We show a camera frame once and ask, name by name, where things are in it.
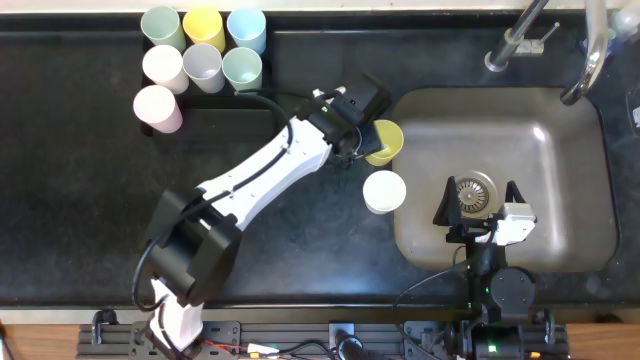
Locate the white cup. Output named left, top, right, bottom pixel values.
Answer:
left=141, top=44, right=190, bottom=96
left=362, top=170, right=408, bottom=216

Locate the pink cup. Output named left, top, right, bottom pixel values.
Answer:
left=132, top=84, right=184, bottom=135

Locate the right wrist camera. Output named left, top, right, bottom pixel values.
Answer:
left=474, top=202, right=539, bottom=247

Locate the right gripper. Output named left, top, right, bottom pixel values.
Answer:
left=432, top=175, right=527, bottom=246

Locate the steel tap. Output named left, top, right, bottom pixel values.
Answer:
left=483, top=0, right=612, bottom=107

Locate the clear labelled container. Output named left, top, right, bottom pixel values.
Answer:
left=624, top=87, right=640, bottom=134

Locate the black cable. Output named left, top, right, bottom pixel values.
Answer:
left=391, top=224, right=499, bottom=360
left=130, top=88, right=295, bottom=314

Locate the blue soap bottle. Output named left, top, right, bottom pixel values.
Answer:
left=579, top=3, right=640, bottom=57

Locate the steel sink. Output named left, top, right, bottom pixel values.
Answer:
left=391, top=87, right=621, bottom=274

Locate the black tray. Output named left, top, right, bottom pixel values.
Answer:
left=140, top=94, right=275, bottom=146
left=141, top=29, right=274, bottom=97

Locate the mounting rail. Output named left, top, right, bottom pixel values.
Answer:
left=77, top=309, right=571, bottom=360

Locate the grey cup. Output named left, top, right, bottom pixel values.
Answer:
left=182, top=42, right=226, bottom=95

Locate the green cup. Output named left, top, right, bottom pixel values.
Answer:
left=221, top=46, right=264, bottom=96
left=140, top=4, right=187, bottom=53

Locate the blue cup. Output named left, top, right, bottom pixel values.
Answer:
left=226, top=5, right=268, bottom=55

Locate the yellow cup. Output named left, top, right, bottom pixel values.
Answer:
left=182, top=6, right=227, bottom=54
left=364, top=118, right=405, bottom=168

